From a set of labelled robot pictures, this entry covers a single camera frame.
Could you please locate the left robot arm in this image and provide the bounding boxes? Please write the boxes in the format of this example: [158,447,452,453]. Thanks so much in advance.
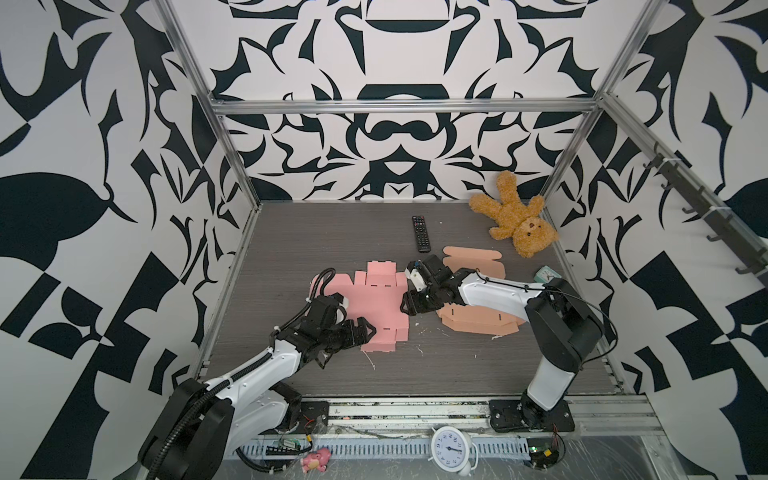
[138,268,377,479]

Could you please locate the brown teddy bear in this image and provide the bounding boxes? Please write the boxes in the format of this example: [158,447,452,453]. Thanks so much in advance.
[469,171,559,258]

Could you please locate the black corrugated cable conduit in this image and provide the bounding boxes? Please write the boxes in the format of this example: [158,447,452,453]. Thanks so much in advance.
[143,377,223,480]

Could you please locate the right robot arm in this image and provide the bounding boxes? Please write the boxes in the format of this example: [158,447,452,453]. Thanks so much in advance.
[400,255,605,433]

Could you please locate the white round table clock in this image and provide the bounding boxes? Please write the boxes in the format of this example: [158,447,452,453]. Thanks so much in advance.
[429,426,480,477]

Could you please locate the black wall hook rack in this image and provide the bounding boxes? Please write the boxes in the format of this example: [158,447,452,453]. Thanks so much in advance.
[644,141,767,288]

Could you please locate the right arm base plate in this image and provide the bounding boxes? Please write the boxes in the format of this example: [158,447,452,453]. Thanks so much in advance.
[488,397,576,433]

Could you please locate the green circuit board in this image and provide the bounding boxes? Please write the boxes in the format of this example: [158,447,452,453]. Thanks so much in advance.
[264,437,314,456]

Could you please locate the peach flat paper box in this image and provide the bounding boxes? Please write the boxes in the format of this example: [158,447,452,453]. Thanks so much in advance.
[437,246,527,337]

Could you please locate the pink paper box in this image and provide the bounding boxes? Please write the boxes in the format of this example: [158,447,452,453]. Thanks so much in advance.
[326,261,409,352]

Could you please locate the small pink toy figure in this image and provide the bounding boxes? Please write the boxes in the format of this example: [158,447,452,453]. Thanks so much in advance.
[301,447,332,473]

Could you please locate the black electronics module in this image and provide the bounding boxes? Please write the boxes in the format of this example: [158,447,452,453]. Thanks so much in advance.
[524,435,567,471]

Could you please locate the black tv remote control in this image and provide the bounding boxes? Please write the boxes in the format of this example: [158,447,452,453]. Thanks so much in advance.
[412,216,431,253]

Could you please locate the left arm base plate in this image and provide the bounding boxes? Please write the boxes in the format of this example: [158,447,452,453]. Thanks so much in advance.
[287,400,330,434]

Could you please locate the small green alarm clock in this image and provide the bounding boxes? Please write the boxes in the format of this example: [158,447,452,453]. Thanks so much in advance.
[534,266,562,284]

